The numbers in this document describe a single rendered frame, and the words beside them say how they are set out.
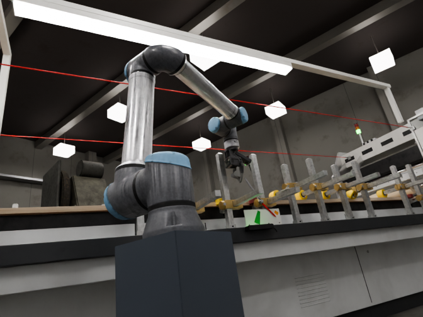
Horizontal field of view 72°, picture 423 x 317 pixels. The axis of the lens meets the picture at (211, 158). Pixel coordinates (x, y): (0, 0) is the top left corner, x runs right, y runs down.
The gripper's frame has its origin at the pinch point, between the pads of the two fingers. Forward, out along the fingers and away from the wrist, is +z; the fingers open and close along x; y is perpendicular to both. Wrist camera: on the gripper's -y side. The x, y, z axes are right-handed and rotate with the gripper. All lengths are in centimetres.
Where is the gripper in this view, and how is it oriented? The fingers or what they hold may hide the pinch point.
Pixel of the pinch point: (241, 180)
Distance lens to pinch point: 171.1
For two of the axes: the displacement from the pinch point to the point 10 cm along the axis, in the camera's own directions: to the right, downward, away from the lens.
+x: 4.3, -3.9, -8.2
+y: -8.9, -0.4, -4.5
